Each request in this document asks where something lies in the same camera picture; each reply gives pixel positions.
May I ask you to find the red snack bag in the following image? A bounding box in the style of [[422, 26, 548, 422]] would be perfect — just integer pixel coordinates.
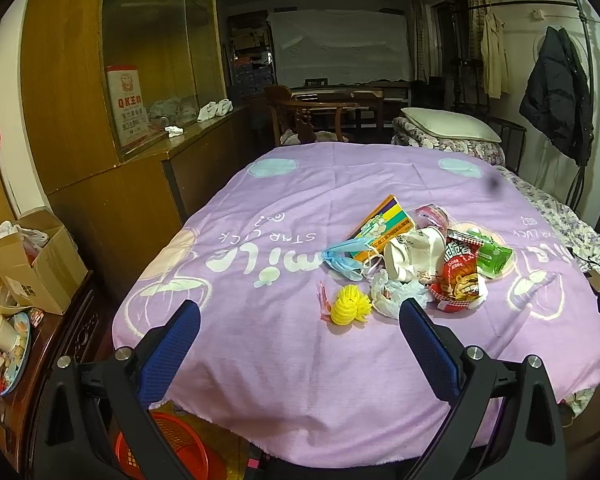
[[429, 240, 488, 313]]

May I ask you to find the yellow foam net ball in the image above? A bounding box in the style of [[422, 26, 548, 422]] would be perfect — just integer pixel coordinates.
[[329, 285, 372, 326]]

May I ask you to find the green paper carton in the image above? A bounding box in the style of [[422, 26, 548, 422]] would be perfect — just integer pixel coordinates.
[[468, 230, 514, 278]]

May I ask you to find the blue face mask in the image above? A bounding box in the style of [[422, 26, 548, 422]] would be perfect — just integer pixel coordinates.
[[322, 236, 381, 282]]

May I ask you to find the colourful striped paper box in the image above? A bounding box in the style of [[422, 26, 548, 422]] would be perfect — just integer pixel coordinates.
[[349, 195, 415, 262]]

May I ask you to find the clear pink plastic bag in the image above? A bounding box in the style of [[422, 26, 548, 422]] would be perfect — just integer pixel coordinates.
[[411, 204, 450, 236]]

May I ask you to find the red plastic trash basket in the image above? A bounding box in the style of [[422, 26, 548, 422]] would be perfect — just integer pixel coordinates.
[[114, 411, 227, 480]]

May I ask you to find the white plastic bag scrap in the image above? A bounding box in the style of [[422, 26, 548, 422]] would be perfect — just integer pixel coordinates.
[[370, 269, 434, 320]]

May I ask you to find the cardboard box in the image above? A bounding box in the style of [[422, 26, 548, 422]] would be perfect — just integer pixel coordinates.
[[0, 208, 87, 315]]

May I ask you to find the blue tray with items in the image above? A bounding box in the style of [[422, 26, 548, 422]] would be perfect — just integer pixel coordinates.
[[0, 311, 32, 396]]

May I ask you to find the white mug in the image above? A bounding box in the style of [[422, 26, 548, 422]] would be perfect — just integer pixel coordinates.
[[0, 315, 18, 352]]

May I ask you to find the purple printed bed blanket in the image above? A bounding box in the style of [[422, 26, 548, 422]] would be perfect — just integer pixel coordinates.
[[112, 143, 600, 468]]

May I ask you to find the dark wooden dresser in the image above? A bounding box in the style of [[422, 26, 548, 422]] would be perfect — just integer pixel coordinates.
[[0, 271, 114, 479]]

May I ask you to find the floral bed sheet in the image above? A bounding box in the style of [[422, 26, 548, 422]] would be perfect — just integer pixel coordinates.
[[495, 166, 600, 269]]

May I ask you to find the floral folded quilt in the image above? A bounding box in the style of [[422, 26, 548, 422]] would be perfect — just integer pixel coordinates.
[[391, 117, 506, 166]]

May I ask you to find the white pillow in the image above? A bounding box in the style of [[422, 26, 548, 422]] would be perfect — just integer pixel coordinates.
[[401, 107, 501, 143]]

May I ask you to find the black metal coat rack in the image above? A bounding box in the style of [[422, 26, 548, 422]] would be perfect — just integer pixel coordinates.
[[467, 0, 598, 212]]

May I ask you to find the white cloth on cabinet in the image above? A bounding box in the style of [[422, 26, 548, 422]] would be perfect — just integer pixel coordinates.
[[197, 99, 234, 122]]

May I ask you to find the wooden armchair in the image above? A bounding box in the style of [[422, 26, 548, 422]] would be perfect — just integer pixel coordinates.
[[264, 84, 360, 148]]

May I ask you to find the red white sign board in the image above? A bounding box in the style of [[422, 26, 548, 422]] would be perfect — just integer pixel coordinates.
[[106, 65, 149, 150]]

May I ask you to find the black hanging jacket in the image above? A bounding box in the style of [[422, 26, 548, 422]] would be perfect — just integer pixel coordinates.
[[518, 26, 595, 167]]

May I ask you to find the wooden glass cabinet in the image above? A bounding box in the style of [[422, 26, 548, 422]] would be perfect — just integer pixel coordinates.
[[21, 0, 253, 298]]

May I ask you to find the beige hanging shirt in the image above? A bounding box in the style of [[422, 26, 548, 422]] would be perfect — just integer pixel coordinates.
[[480, 11, 510, 99]]

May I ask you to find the white projection sheet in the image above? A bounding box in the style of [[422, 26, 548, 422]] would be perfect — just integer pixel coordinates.
[[268, 10, 413, 88]]

